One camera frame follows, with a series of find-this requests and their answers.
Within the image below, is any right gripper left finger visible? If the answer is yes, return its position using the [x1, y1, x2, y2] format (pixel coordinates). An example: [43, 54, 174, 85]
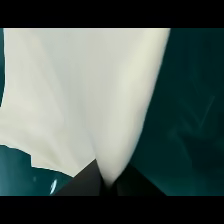
[53, 158, 108, 197]

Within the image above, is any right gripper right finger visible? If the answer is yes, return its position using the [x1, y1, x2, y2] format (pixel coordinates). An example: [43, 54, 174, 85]
[112, 161, 168, 197]

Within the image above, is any white garment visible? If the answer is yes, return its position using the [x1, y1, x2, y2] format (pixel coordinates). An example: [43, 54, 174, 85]
[0, 27, 172, 188]

